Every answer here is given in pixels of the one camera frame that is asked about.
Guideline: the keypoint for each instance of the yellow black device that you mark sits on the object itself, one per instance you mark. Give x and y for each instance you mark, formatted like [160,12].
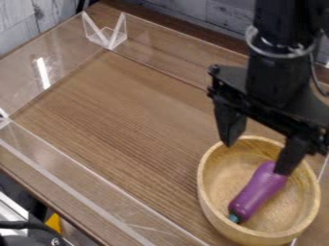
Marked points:
[66,235]

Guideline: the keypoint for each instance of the brown wooden bowl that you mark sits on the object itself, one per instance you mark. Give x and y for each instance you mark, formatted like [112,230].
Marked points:
[224,170]

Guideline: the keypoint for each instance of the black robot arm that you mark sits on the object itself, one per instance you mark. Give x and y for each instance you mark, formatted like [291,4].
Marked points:
[306,15]

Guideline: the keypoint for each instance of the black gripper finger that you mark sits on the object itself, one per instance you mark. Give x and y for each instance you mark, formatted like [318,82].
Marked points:
[230,121]
[296,147]

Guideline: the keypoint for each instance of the clear acrylic tray wall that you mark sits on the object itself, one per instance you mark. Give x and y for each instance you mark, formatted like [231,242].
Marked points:
[116,172]

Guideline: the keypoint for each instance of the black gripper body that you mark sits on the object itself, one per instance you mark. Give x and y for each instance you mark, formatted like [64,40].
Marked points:
[275,88]

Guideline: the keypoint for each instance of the purple toy eggplant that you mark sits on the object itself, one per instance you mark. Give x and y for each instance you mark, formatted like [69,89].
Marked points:
[260,188]

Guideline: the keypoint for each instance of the clear acrylic corner bracket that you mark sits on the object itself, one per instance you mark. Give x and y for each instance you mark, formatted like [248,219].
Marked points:
[107,37]

